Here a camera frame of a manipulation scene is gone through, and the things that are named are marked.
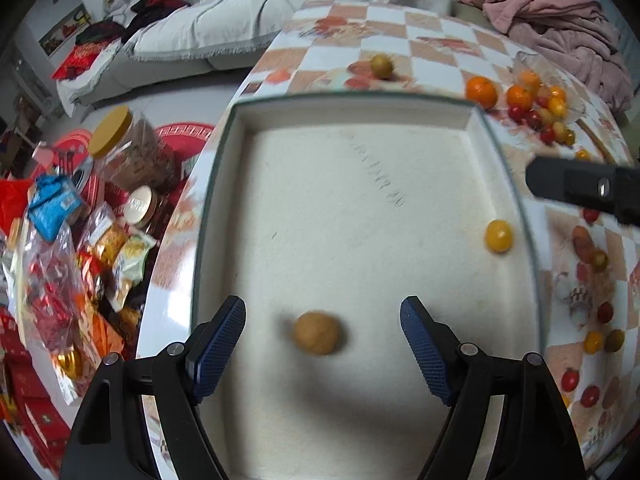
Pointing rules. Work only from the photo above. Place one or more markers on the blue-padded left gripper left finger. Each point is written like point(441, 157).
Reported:
point(110, 439)

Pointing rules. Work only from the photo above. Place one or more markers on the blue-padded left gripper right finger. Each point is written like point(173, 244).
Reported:
point(535, 439)

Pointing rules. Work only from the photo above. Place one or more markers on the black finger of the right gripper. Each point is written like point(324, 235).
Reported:
point(607, 188)

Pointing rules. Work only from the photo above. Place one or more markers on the yellow cherry tomato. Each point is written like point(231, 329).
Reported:
point(498, 236)

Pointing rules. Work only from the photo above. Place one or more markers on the brown longan fruit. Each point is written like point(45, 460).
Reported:
point(318, 333)

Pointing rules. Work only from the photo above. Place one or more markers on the olive longan fruit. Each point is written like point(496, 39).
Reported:
point(381, 66)

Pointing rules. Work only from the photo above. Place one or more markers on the clear glass fruit bowl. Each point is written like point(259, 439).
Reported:
point(550, 87)

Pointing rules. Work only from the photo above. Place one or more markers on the large orange mandarin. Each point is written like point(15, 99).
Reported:
point(481, 91)

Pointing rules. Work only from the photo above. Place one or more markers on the pink blanket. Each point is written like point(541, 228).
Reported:
point(575, 35)

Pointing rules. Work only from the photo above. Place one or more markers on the white-lid small jar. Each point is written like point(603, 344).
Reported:
point(141, 206)

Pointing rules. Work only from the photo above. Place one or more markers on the blue snack packet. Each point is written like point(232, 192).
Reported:
point(56, 201)

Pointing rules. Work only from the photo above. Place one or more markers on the yellow-lid plastic jar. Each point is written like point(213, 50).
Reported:
point(129, 153)

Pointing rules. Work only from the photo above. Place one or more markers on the white shallow tray box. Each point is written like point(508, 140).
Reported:
point(348, 204)

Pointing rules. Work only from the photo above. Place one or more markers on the white covered sofa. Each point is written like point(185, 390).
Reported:
point(202, 36)

